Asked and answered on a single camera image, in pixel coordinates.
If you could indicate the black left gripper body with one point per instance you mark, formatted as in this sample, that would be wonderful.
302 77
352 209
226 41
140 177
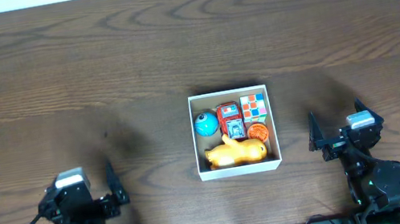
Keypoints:
98 205

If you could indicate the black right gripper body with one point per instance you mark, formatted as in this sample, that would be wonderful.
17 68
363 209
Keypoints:
338 142

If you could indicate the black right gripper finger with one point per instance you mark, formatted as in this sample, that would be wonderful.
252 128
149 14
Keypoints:
360 107
316 138

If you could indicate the orange round cap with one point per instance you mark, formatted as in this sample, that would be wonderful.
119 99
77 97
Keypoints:
258 131

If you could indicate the colourful puzzle cube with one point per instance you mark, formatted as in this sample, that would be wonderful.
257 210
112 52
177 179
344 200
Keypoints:
253 108

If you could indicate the red toy truck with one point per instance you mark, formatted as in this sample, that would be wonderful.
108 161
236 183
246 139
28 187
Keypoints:
230 120

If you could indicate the blue toy ball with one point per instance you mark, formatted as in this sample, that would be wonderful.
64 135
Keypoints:
206 124

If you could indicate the white cardboard box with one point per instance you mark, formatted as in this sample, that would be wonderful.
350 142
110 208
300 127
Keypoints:
209 103

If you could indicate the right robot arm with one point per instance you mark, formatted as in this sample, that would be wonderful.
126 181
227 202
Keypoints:
373 184

